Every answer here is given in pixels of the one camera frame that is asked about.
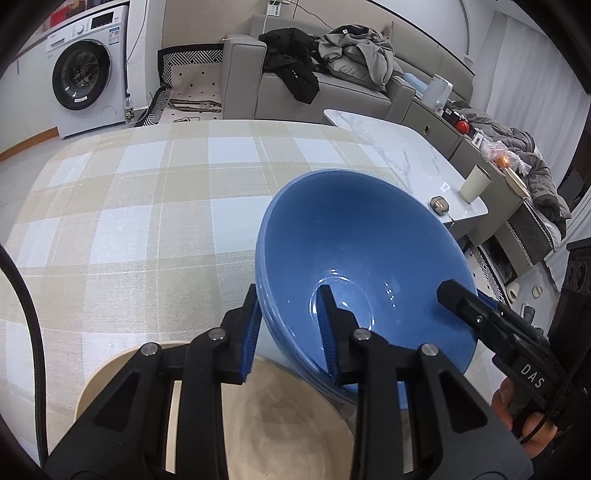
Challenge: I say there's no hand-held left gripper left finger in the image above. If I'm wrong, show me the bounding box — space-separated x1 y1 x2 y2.
44 284 262 480

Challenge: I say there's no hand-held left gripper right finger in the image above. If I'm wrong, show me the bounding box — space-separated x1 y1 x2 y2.
318 285 529 480

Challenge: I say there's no cream round plate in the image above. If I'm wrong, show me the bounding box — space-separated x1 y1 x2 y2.
74 342 356 480

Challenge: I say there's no person's right hand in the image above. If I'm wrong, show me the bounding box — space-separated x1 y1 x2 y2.
491 383 556 459

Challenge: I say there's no patterned floor rug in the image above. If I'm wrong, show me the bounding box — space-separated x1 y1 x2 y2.
466 235 514 305

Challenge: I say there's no white cup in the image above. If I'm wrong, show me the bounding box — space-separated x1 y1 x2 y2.
459 165 492 204

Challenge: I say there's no wooden box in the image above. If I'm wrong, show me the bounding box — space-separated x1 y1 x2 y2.
503 168 529 199

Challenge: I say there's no grey blanket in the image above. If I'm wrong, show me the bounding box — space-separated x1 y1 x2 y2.
475 108 573 222

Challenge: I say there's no plastic bag with orange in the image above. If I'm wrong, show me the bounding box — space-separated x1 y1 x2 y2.
480 138 522 169

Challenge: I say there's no grey side cabinet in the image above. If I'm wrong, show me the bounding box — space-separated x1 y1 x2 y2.
409 97 568 278

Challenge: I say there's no marble coffee table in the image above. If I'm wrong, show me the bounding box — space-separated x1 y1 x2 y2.
323 109 489 229

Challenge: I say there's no grey sofa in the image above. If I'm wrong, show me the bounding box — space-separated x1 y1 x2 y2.
222 14 476 126

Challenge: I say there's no black white patterned cushion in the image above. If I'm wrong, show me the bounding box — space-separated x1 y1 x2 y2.
139 44 225 127

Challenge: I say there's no grey hoodie pile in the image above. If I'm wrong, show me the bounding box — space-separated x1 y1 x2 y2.
316 27 407 90

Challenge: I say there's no black jacket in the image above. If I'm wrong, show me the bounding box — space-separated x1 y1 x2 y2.
259 28 319 104

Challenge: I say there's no white washing machine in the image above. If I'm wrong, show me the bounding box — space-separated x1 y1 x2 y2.
46 4 130 139

